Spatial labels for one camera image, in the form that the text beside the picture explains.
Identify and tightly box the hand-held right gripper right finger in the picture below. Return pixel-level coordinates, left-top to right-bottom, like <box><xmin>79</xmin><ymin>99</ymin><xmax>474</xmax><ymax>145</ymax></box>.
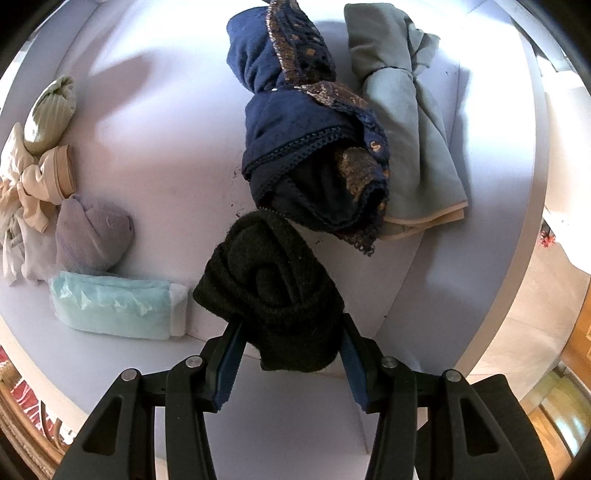
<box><xmin>339</xmin><ymin>314</ymin><xmax>527</xmax><ymax>480</ymax></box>

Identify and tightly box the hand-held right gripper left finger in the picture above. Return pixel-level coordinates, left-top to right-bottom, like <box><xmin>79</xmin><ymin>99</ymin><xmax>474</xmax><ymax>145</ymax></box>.
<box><xmin>54</xmin><ymin>318</ymin><xmax>247</xmax><ymax>480</ymax></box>

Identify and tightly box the black knitted sock roll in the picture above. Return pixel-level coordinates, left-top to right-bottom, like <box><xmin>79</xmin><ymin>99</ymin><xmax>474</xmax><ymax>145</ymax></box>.
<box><xmin>191</xmin><ymin>210</ymin><xmax>346</xmax><ymax>374</ymax></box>

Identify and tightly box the teal plastic-wrapped pack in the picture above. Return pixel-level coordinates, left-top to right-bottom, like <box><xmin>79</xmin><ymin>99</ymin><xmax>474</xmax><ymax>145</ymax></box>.
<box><xmin>50</xmin><ymin>271</ymin><xmax>190</xmax><ymax>341</ymax></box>

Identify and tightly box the lavender sock roll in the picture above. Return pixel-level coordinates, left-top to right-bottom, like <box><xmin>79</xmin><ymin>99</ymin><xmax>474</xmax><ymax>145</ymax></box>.
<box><xmin>55</xmin><ymin>194</ymin><xmax>136</xmax><ymax>274</ymax></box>

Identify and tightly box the white cloth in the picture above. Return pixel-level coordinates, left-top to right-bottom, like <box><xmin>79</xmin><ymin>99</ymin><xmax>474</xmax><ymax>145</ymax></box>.
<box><xmin>0</xmin><ymin>215</ymin><xmax>61</xmax><ymax>286</ymax></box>

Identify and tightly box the navy lace garment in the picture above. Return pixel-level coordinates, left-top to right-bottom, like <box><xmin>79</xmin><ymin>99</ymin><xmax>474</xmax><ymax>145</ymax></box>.
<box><xmin>225</xmin><ymin>0</ymin><xmax>392</xmax><ymax>256</ymax></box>

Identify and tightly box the grey-green cloth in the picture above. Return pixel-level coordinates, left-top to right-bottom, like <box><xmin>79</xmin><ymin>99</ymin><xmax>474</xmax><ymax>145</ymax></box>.
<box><xmin>344</xmin><ymin>4</ymin><xmax>469</xmax><ymax>241</ymax></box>

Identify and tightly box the white drawer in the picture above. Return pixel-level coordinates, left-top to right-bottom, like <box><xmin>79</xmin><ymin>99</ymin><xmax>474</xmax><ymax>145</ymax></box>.
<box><xmin>0</xmin><ymin>0</ymin><xmax>573</xmax><ymax>480</ymax></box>

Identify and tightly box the beige garment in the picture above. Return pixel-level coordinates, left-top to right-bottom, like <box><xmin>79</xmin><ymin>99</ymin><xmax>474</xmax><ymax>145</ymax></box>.
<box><xmin>0</xmin><ymin>122</ymin><xmax>77</xmax><ymax>232</ymax></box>

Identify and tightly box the light green ribbed roll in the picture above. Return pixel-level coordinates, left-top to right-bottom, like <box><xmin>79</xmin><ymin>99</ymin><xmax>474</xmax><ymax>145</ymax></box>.
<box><xmin>23</xmin><ymin>76</ymin><xmax>78</xmax><ymax>155</ymax></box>

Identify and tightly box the wooden door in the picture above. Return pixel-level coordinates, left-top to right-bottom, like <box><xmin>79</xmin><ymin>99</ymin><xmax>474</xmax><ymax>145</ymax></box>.
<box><xmin>524</xmin><ymin>309</ymin><xmax>591</xmax><ymax>467</ymax></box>

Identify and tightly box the white cabinet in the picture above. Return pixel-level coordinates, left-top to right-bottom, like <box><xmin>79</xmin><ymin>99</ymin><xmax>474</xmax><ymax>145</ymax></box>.
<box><xmin>526</xmin><ymin>28</ymin><xmax>591</xmax><ymax>278</ymax></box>

